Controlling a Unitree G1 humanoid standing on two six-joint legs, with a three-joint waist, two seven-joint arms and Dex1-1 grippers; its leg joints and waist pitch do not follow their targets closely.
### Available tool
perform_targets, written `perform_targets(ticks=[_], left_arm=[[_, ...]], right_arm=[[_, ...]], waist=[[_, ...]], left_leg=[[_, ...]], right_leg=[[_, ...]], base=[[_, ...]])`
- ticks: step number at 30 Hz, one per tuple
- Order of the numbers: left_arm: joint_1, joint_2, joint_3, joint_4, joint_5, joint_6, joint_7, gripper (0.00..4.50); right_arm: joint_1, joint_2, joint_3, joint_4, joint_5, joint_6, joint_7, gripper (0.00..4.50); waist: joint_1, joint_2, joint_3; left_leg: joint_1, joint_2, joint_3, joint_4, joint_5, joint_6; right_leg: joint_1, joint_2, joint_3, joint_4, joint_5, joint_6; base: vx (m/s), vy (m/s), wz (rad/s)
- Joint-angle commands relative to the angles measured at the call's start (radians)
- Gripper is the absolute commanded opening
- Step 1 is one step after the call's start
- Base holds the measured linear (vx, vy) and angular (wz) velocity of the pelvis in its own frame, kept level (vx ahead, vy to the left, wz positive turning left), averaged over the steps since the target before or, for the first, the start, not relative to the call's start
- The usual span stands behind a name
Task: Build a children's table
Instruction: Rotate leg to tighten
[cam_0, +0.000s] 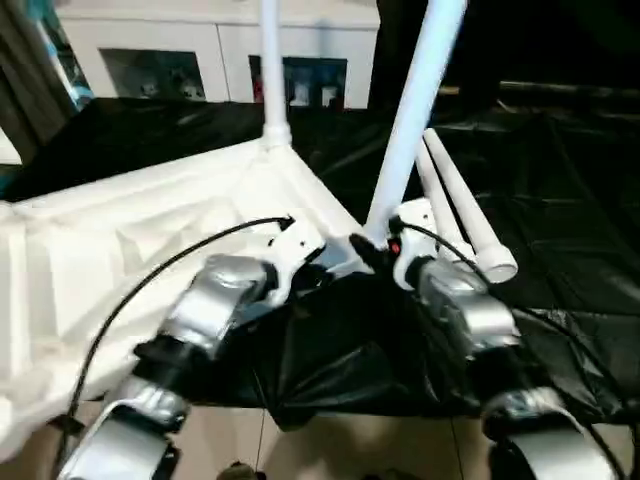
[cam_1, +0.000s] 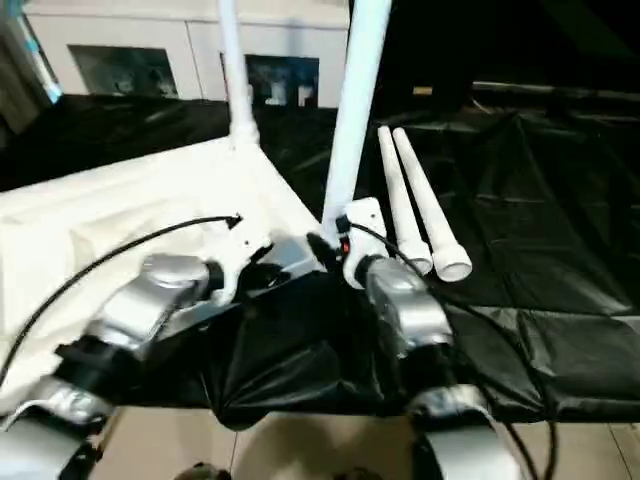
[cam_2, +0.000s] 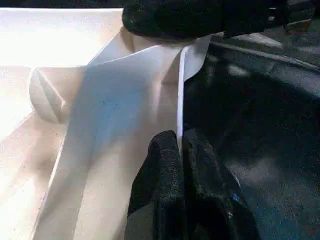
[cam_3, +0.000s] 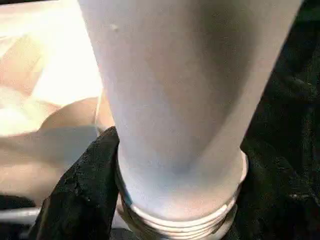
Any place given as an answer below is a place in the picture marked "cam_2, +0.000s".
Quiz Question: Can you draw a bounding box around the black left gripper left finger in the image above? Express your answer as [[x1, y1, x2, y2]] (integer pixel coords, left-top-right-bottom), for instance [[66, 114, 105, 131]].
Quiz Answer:
[[125, 130, 184, 240]]

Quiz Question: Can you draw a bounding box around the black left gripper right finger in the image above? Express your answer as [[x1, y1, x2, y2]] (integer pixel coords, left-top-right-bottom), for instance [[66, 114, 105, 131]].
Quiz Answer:
[[182, 127, 262, 240]]

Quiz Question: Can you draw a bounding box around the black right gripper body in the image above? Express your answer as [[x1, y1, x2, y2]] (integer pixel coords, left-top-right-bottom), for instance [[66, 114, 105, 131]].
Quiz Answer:
[[270, 0, 320, 35]]

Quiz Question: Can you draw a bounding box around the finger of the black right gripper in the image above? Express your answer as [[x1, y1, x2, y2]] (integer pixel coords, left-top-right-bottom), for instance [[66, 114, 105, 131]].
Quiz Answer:
[[121, 0, 281, 41]]

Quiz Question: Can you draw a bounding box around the black work mat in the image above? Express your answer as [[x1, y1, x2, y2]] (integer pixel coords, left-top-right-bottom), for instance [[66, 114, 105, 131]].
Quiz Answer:
[[181, 20, 320, 240]]

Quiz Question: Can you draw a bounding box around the white upturned plastic table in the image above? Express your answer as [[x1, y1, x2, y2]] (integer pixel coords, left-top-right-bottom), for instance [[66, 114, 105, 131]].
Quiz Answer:
[[0, 7, 213, 240]]

